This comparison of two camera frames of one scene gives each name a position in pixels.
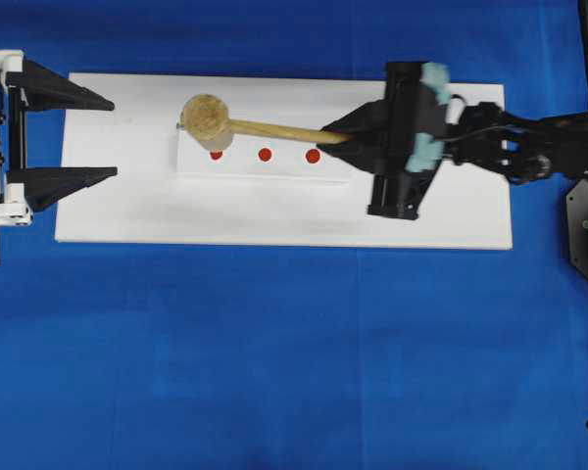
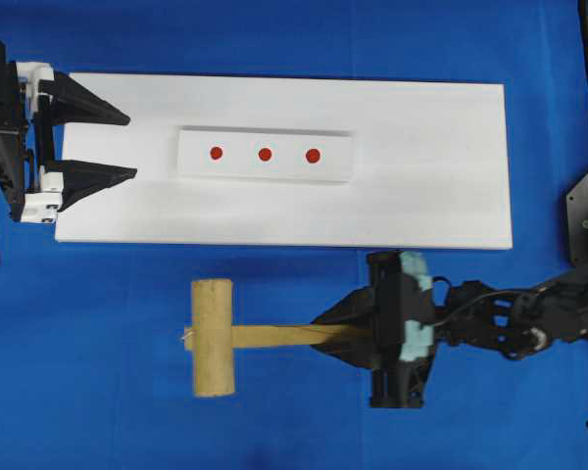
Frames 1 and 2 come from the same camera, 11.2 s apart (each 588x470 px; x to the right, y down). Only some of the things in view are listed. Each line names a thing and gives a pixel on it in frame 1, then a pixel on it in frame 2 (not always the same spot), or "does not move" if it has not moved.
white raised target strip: x=261 y=155 does not move
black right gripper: x=412 y=119 → x=403 y=319
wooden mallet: x=207 y=121 → x=213 y=337
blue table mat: x=160 y=355 does not move
